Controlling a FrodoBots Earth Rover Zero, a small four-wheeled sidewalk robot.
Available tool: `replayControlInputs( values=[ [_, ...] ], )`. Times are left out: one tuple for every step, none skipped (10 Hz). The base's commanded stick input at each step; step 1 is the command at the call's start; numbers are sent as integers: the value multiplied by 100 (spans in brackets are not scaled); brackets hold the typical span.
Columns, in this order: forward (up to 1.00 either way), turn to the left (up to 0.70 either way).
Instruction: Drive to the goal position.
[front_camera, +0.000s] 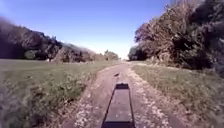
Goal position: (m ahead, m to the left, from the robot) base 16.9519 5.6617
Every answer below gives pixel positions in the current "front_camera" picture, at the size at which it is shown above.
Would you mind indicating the brown dirt path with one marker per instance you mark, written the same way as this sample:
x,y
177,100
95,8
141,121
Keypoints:
x,y
100,87

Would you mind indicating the grass field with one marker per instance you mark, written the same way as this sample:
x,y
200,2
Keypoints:
x,y
36,83

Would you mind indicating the grass verge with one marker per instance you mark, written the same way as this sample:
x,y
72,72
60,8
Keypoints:
x,y
186,86

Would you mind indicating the row of tall trees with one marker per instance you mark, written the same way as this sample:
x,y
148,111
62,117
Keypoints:
x,y
186,36

